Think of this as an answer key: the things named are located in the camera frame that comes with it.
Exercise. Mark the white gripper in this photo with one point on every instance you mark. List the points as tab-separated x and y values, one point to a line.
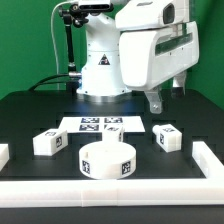
149	58

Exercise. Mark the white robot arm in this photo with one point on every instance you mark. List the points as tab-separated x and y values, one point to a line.
107	21

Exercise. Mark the white marker sheet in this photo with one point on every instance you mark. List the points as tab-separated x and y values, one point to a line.
97	124

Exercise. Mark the white U-shaped fence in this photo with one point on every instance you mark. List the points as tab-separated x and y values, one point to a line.
208	190

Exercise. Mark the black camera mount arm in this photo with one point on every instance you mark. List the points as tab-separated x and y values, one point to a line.
72	17

